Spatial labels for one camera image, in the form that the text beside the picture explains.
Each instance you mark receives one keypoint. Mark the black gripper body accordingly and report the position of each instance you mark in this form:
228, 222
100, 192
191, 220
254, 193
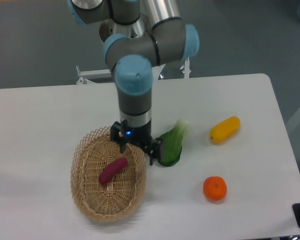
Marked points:
137, 136

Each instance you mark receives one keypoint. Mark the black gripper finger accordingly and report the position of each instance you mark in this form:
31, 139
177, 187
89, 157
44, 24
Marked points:
154, 149
118, 134

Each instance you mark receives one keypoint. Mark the purple sweet potato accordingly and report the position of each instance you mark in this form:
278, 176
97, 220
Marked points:
111, 170

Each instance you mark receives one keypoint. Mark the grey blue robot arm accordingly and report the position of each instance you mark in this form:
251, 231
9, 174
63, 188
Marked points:
141, 35

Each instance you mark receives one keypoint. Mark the oval wicker basket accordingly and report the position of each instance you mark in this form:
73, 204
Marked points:
107, 184

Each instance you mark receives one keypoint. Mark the green bok choy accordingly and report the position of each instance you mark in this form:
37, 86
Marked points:
172, 142

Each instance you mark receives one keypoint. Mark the yellow mango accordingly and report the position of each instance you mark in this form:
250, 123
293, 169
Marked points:
225, 130

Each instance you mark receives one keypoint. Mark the orange tangerine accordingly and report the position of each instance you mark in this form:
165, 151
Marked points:
215, 188

